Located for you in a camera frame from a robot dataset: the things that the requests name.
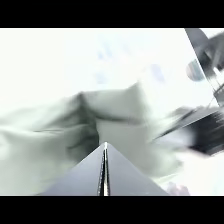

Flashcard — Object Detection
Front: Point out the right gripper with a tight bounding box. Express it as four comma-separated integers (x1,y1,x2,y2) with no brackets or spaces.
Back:
186,111,224,157

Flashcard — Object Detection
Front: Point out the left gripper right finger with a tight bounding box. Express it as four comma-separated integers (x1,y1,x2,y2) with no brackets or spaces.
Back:
106,142,170,197

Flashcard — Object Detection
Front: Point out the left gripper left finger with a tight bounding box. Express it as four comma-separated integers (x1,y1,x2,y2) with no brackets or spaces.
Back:
40,142,107,197

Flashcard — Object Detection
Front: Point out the grey shirt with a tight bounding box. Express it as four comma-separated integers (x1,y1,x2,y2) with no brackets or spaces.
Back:
0,81,188,197

